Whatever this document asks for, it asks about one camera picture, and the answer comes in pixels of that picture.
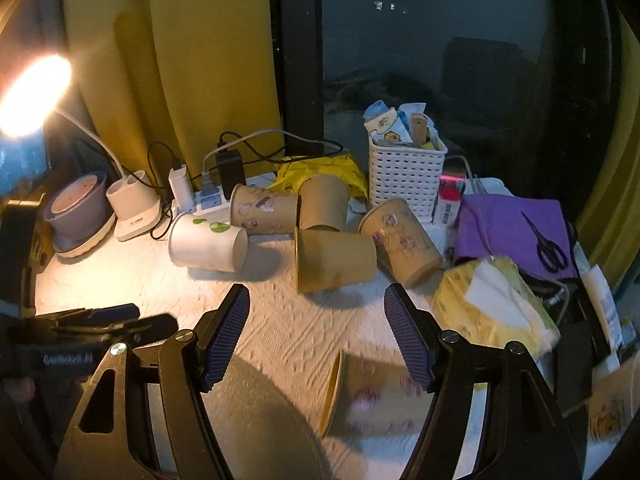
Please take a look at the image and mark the brown paper cup near gripper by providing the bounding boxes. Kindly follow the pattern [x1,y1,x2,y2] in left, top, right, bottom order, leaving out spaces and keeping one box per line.
[319,351,433,438]

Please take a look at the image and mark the white paper cup green print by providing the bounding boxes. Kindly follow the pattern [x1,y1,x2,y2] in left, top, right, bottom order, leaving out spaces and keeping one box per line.
[168,214,248,273]

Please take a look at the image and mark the brown printed cup lying right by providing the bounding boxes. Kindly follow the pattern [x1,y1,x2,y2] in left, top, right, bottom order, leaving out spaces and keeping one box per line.
[358,198,442,288]

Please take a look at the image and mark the brown printed cup lying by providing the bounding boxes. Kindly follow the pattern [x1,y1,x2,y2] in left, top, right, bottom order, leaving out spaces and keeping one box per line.
[358,198,442,288]
[230,184,298,235]

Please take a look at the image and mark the brown printed cup lying left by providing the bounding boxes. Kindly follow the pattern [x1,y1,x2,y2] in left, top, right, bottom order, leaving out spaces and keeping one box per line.
[230,184,298,235]

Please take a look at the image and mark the plain brown cup lying centre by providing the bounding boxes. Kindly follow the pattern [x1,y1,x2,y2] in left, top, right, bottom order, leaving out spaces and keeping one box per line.
[294,229,376,294]

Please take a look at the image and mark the plain brown cup upright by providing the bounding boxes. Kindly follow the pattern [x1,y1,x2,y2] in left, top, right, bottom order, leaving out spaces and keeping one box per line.
[298,174,349,231]

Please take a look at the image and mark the yellow tissue pack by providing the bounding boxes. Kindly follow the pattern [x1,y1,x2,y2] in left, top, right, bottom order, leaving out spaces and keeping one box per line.
[430,257,560,359]

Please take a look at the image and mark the black scissors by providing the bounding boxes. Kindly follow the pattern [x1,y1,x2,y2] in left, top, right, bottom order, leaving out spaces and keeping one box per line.
[521,211,568,273]

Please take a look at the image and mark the purple cloth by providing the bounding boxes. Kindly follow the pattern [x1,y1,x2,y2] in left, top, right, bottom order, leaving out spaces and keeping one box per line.
[454,194,578,281]

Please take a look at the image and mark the purple bowl on saucer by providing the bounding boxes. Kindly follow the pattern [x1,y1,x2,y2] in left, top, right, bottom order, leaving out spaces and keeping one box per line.
[43,171,115,259]

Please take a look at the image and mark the white power strip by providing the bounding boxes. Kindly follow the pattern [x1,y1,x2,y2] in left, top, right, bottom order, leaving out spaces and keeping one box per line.
[186,186,230,223]

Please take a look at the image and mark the white charger plug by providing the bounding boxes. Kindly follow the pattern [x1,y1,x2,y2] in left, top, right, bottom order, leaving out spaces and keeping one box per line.
[168,165,195,212]

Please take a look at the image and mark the pink white small box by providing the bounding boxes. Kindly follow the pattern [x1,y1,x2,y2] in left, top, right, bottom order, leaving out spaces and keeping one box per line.
[433,174,465,226]

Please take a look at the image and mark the black power adapter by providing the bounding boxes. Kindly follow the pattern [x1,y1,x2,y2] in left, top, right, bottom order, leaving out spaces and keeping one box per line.
[215,148,246,200]

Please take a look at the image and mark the yellow plastic bag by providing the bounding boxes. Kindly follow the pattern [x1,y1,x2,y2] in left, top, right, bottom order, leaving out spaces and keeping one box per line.
[268,154,369,200]

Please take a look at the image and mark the white plastic lattice basket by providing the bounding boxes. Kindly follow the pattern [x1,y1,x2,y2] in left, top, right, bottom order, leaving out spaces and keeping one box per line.
[368,139,448,223]

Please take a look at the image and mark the white desk lamp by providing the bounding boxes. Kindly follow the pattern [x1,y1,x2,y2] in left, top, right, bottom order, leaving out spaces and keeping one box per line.
[1,54,162,242]

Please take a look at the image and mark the yellow curtain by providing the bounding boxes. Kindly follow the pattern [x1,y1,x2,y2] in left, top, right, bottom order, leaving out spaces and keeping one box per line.
[63,0,284,174]

